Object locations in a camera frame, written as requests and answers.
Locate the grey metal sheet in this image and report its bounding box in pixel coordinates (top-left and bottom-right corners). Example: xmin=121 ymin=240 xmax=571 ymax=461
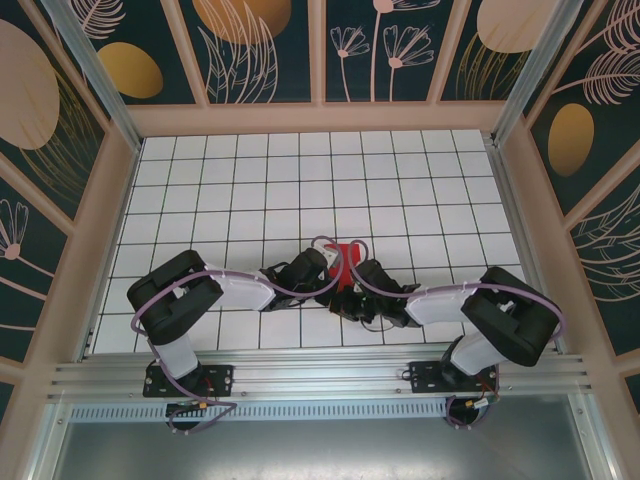
xmin=49 ymin=419 xmax=601 ymax=480

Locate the aluminium frame post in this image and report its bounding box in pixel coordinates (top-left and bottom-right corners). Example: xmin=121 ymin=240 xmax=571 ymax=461
xmin=40 ymin=0 xmax=144 ymax=154
xmin=492 ymin=0 xmax=584 ymax=147

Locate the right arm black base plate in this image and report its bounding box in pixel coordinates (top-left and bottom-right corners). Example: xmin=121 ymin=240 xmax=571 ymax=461
xmin=408 ymin=360 xmax=501 ymax=396

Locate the slotted grey cable duct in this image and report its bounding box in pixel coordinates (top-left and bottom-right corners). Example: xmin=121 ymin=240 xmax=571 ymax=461
xmin=68 ymin=398 xmax=451 ymax=424

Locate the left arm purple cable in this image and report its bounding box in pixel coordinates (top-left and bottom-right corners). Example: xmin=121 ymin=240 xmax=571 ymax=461
xmin=130 ymin=235 xmax=347 ymax=435

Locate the red paper sheet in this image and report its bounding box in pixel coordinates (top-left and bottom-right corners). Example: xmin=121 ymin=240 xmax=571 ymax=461
xmin=327 ymin=242 xmax=365 ymax=297

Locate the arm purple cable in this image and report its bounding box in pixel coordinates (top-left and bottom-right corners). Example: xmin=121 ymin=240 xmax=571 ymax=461
xmin=130 ymin=235 xmax=347 ymax=435
xmin=349 ymin=239 xmax=566 ymax=431

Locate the aluminium mounting rail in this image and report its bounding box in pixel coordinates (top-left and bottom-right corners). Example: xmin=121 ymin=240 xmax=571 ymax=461
xmin=47 ymin=349 xmax=596 ymax=401

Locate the aluminium side rail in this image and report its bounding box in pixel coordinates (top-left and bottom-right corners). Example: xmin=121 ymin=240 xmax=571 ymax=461
xmin=487 ymin=142 xmax=566 ymax=356
xmin=78 ymin=323 xmax=97 ymax=362

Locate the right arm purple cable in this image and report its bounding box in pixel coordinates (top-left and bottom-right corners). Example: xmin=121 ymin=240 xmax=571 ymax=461
xmin=349 ymin=239 xmax=566 ymax=431

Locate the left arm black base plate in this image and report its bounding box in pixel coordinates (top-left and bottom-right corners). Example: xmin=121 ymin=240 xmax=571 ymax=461
xmin=143 ymin=363 xmax=236 ymax=399

